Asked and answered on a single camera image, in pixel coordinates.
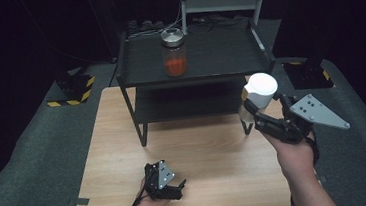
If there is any glass jar with metal lid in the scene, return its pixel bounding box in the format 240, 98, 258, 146
158, 27, 190, 79

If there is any black power strip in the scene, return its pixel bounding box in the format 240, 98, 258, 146
126, 16, 167, 36

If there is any grey metal stand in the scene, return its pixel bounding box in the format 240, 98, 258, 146
178, 0, 273, 37

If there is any left hand-held gripper black cable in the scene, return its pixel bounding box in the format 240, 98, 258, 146
126, 177, 150, 206

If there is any person's right hand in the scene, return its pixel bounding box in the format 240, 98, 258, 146
261, 127, 320, 183

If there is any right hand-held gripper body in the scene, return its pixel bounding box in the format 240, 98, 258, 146
252, 90, 353, 149

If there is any bundle of black cables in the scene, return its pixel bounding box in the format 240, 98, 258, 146
192, 11, 250, 34

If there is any black block with hazard stripes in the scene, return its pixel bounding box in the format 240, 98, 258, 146
43, 65, 99, 109
282, 57, 336, 93

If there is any right hand-held gripper black cable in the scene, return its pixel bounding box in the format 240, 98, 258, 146
303, 134, 322, 168

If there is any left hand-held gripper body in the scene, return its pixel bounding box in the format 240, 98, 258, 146
143, 157, 184, 203

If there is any grey felt floor mat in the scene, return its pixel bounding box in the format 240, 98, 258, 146
0, 9, 366, 206

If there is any black two-tier shelf rack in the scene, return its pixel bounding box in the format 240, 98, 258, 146
111, 16, 283, 149

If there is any hand-held gripper black cable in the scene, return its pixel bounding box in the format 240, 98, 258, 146
126, 177, 150, 206
303, 134, 322, 168

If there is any jar with white lid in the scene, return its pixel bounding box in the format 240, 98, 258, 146
235, 71, 282, 124

